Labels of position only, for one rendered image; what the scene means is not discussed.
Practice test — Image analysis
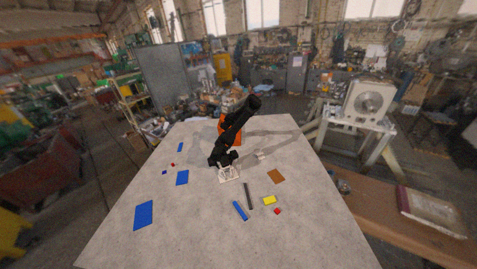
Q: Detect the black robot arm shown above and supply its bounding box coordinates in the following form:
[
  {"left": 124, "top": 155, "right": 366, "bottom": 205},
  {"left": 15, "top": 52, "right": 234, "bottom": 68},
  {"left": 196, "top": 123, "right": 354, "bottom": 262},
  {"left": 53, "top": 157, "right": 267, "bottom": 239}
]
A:
[{"left": 210, "top": 94, "right": 262, "bottom": 167}]

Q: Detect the yellow rectangular block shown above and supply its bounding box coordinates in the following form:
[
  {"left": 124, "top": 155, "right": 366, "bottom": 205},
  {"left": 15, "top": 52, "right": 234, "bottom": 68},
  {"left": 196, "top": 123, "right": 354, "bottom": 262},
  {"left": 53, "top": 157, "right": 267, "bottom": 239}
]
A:
[{"left": 263, "top": 195, "right": 277, "bottom": 206}]

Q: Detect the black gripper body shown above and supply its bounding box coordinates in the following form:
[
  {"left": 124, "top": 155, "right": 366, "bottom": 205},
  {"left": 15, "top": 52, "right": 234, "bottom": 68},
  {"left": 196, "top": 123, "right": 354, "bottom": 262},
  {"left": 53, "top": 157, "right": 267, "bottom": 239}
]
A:
[{"left": 208, "top": 150, "right": 239, "bottom": 167}]

